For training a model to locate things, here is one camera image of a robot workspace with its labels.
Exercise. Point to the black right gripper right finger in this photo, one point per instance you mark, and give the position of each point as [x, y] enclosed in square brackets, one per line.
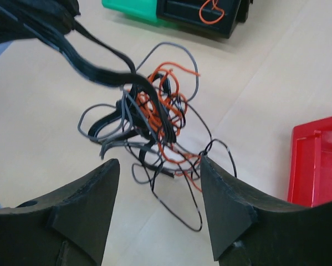
[250, 227]

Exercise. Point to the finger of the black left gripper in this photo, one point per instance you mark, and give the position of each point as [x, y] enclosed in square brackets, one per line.
[36, 19]

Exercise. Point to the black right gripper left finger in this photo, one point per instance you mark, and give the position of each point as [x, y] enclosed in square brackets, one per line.
[67, 226]

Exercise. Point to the red plastic bin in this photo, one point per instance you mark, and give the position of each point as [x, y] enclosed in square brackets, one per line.
[310, 182]

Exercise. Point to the green plastic bin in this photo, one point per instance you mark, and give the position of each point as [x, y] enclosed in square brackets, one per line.
[139, 10]

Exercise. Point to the black plastic bin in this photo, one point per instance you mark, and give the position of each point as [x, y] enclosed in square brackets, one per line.
[216, 17]

